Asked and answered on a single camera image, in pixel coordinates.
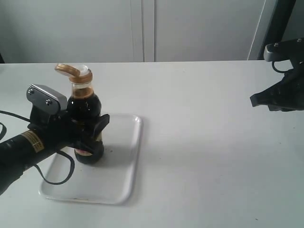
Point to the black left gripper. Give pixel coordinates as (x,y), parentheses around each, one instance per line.
(47,132)

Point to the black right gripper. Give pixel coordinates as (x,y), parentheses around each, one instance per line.
(288,95)

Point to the dark soy sauce bottle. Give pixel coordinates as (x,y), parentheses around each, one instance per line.
(84,105)

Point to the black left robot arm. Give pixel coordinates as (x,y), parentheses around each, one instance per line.
(15,159)

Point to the white rectangular plastic tray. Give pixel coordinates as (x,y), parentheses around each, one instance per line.
(110,180)

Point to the white cabinet with doors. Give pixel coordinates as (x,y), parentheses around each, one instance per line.
(52,31)

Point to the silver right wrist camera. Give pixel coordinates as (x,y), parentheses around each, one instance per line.
(273,51)

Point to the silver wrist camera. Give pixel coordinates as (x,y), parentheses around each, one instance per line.
(46,99)
(273,51)

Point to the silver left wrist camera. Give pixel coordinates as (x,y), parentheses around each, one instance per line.
(46,99)

